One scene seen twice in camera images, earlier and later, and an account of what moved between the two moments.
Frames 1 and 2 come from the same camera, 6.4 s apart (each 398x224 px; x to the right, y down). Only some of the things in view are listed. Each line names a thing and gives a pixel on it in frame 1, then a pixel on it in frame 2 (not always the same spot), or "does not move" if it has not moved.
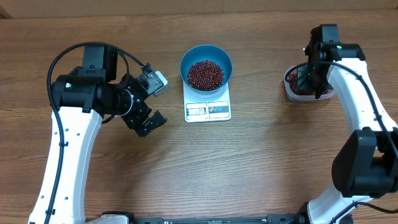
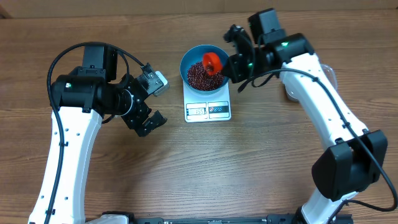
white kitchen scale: (207, 107) does not move
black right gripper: (318, 88) to (232, 71)
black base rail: (120, 218) does not move
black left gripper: (141, 117) does not move
